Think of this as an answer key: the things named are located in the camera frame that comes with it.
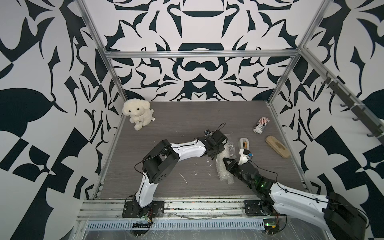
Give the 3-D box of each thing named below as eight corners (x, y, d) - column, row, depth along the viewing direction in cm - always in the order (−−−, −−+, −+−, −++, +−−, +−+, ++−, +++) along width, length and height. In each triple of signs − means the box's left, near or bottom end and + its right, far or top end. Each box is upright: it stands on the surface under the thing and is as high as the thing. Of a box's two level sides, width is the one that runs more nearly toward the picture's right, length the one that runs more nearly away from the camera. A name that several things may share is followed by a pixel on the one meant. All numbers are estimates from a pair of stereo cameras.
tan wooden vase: (285, 159, 92) (288, 157, 90) (264, 140, 101) (265, 137, 98) (290, 154, 94) (293, 152, 92) (268, 136, 102) (270, 134, 100)
